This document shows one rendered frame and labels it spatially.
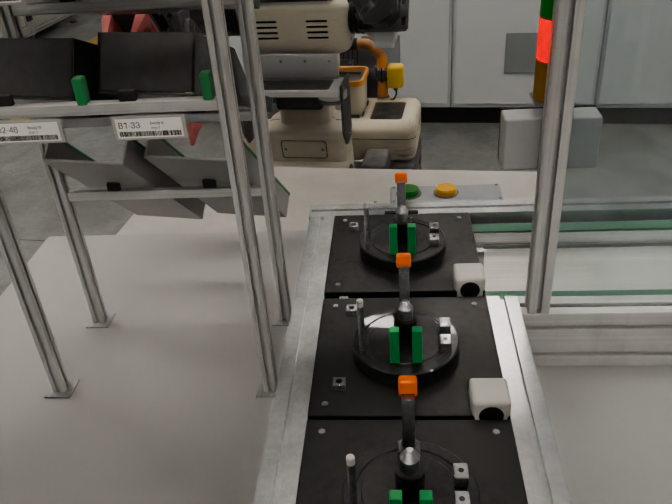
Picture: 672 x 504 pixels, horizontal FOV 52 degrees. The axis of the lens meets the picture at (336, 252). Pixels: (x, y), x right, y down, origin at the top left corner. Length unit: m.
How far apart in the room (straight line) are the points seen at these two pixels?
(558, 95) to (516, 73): 3.26
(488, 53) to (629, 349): 3.14
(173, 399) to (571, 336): 0.59
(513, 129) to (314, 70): 0.90
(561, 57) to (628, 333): 0.42
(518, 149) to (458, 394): 0.32
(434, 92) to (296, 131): 2.39
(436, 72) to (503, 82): 0.38
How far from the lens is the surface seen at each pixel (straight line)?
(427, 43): 4.10
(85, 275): 1.22
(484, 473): 0.80
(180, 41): 0.88
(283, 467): 0.83
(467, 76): 4.14
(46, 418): 1.13
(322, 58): 1.73
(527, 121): 0.92
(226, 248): 1.41
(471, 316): 1.00
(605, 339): 1.08
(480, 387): 0.86
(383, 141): 2.09
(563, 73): 0.88
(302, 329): 1.01
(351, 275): 1.08
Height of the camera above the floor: 1.57
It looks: 32 degrees down
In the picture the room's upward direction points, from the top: 4 degrees counter-clockwise
